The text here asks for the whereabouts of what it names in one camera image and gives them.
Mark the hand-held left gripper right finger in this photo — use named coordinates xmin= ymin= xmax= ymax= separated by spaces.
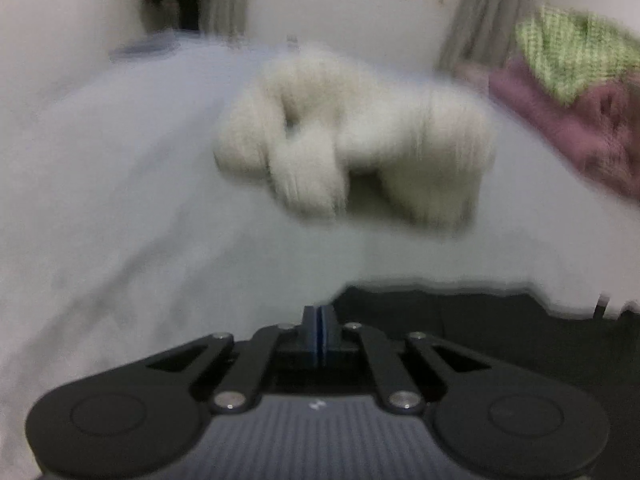
xmin=320 ymin=306 xmax=493 ymax=415

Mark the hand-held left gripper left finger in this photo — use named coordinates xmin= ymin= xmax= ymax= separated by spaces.
xmin=145 ymin=306 xmax=320 ymax=413

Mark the black t-shirt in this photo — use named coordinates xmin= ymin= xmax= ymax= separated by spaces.
xmin=200 ymin=285 xmax=640 ymax=461

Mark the white plush dog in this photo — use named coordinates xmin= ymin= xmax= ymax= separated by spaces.
xmin=214 ymin=42 xmax=496 ymax=233

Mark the grey bed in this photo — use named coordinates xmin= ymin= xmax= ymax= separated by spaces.
xmin=0 ymin=35 xmax=640 ymax=480

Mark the pink rolled quilt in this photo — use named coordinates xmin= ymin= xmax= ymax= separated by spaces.
xmin=457 ymin=57 xmax=640 ymax=201

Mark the dark tablet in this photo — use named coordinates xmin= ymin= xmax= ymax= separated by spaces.
xmin=110 ymin=40 xmax=176 ymax=58

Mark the grey patterned curtain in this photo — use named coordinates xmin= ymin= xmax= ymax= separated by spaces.
xmin=437 ymin=0 xmax=538 ymax=73
xmin=207 ymin=0 xmax=251 ymax=41

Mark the green checkered garment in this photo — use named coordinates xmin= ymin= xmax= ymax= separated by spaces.
xmin=515 ymin=5 xmax=640 ymax=106

